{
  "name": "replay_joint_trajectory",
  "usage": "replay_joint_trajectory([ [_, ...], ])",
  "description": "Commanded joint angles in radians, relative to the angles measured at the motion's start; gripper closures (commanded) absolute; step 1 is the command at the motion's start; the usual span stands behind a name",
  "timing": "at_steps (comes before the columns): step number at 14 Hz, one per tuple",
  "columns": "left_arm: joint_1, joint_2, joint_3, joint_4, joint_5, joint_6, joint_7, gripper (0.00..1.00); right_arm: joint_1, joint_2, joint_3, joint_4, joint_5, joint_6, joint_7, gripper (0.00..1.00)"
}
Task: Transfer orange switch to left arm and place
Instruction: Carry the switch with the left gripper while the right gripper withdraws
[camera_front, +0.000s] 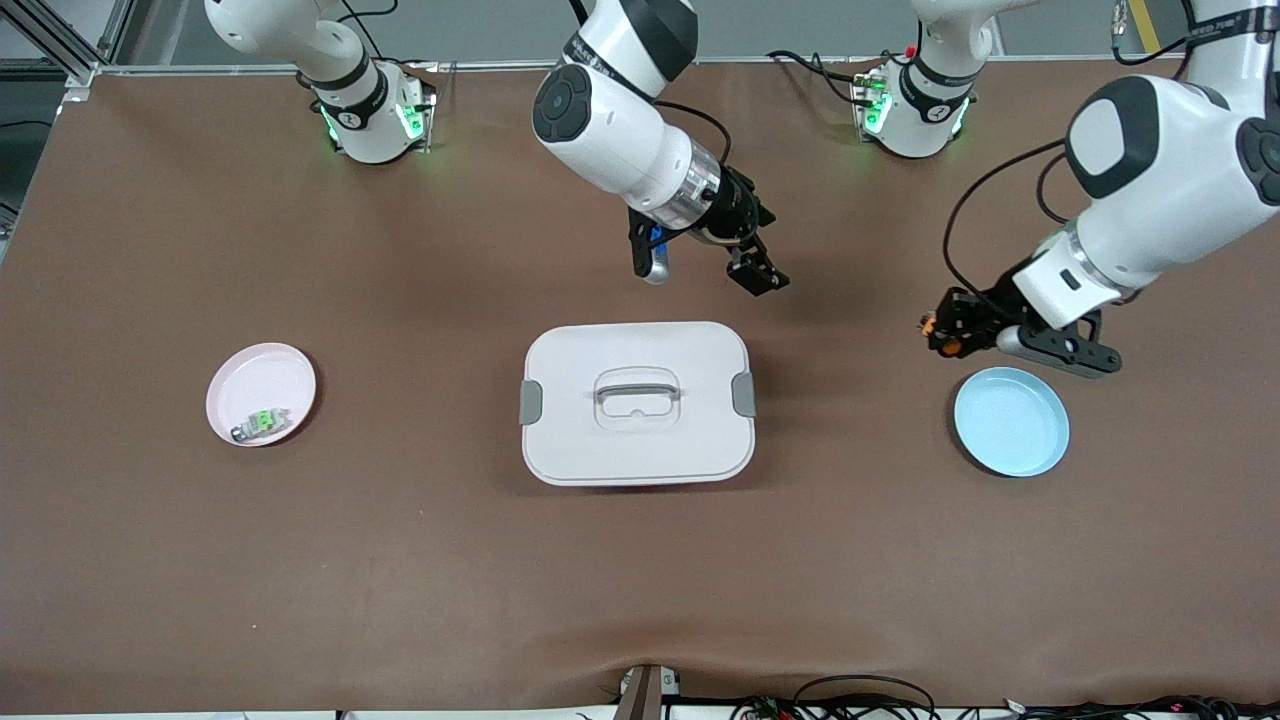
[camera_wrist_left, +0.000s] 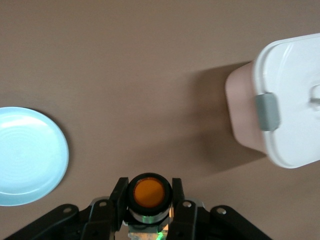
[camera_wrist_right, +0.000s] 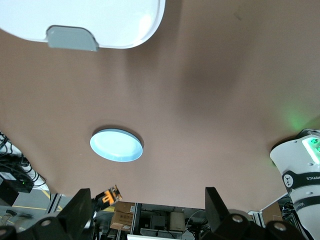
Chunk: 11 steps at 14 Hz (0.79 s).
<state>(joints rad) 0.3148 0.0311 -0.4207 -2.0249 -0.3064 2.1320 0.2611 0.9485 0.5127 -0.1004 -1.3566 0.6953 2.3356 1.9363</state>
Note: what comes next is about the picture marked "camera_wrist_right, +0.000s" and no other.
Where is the light blue round plate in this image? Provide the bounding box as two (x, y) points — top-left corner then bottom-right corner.
(89, 125), (144, 163)

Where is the black cable bundle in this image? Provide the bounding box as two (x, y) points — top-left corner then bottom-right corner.
(0, 131), (47, 192)

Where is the brown cardboard box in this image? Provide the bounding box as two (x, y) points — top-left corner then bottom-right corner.
(109, 201), (138, 231)

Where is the black power supply box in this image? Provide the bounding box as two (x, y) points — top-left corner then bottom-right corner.
(0, 171), (35, 206)

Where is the white lidded box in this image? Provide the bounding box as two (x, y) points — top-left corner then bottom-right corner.
(0, 0), (167, 53)

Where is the grey box latch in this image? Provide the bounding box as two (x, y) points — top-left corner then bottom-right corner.
(45, 24), (100, 53)

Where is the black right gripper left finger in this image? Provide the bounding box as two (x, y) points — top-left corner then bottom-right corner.
(0, 187), (92, 240)

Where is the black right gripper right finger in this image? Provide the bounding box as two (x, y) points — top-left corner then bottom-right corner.
(202, 186), (305, 240)

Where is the beige plastic device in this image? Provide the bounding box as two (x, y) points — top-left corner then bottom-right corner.
(169, 211), (186, 231)

